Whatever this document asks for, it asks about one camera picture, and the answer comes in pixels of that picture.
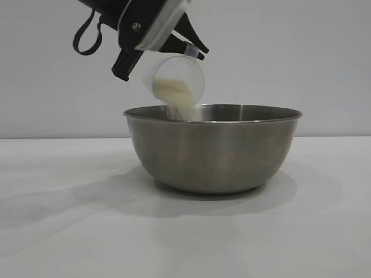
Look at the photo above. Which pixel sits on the white tablecloth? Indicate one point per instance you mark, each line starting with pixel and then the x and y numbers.
pixel 87 231

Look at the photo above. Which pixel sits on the white rice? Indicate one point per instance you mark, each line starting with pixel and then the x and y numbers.
pixel 176 89

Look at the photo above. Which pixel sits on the stainless steel bowl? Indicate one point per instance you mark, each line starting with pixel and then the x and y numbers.
pixel 214 153

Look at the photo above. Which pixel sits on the clear plastic measuring cup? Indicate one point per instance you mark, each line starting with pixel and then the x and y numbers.
pixel 174 69

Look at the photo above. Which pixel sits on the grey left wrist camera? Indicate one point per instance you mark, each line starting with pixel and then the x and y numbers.
pixel 162 32

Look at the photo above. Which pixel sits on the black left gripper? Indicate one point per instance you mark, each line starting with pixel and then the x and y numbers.
pixel 127 17

